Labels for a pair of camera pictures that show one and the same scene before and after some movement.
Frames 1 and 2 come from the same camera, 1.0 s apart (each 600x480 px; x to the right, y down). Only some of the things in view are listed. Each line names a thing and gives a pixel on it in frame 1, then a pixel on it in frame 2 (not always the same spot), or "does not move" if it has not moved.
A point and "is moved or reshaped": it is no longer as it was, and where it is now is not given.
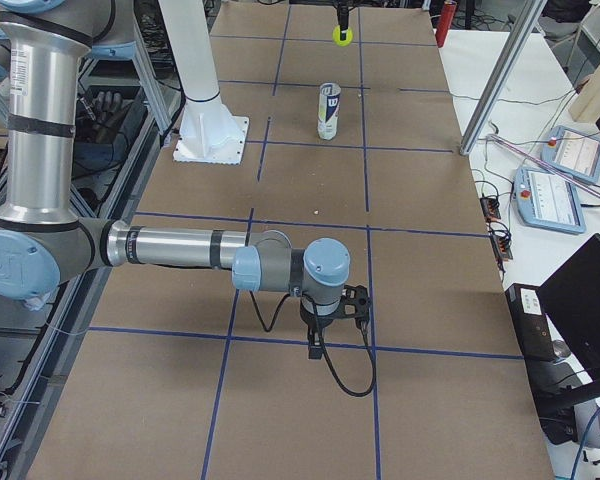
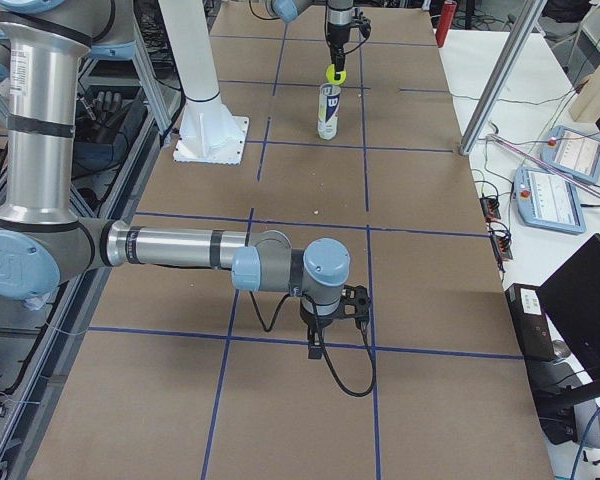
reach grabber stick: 553,169 does not move
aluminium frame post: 506,72 does not move
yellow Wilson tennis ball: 336,36 is moved or reshaped
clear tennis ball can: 329,95 does not move
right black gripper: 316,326 does not move
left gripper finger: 343,17 to 338,56
